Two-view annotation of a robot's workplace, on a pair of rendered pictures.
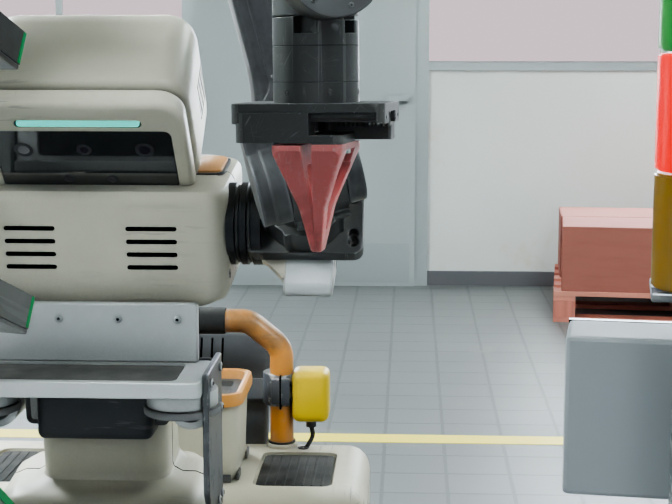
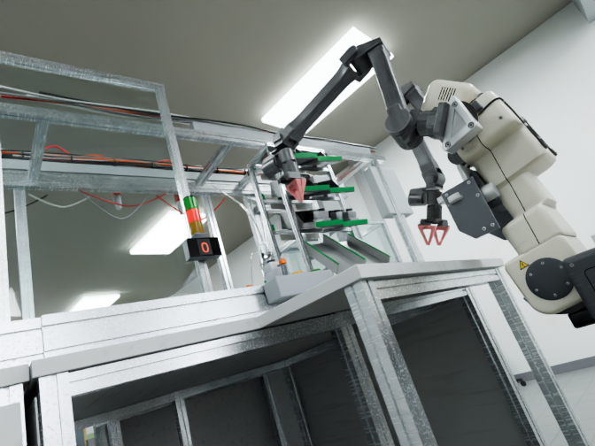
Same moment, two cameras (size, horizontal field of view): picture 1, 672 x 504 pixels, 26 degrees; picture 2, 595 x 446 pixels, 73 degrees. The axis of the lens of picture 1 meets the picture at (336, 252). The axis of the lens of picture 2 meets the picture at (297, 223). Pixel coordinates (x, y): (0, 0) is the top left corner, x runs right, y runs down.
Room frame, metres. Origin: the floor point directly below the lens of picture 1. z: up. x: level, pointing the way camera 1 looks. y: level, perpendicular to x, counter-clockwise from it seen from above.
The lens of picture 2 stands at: (1.69, -1.02, 0.69)
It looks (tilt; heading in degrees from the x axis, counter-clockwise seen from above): 20 degrees up; 126
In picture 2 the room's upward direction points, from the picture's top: 19 degrees counter-clockwise
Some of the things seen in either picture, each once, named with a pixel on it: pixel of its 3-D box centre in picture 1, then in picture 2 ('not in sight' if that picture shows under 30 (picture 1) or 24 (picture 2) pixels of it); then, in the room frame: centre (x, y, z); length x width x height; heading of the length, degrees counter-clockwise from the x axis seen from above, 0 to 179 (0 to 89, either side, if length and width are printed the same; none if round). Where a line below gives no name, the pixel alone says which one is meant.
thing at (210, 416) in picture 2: not in sight; (291, 427); (-0.38, 1.00, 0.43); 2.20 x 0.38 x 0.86; 79
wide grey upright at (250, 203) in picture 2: not in sight; (266, 253); (-0.15, 1.00, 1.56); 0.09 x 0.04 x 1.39; 79
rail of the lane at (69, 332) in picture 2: not in sight; (235, 308); (0.86, -0.30, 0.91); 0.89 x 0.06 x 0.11; 79
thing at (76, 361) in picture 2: not in sight; (232, 359); (0.33, 0.09, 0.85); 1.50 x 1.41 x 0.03; 79
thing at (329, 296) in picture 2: not in sight; (357, 306); (0.96, 0.12, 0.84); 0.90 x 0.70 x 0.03; 87
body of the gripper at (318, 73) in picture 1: (316, 74); (291, 173); (0.97, 0.01, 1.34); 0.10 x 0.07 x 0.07; 78
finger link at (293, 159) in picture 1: (334, 181); (295, 189); (0.97, 0.00, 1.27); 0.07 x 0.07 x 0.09; 78
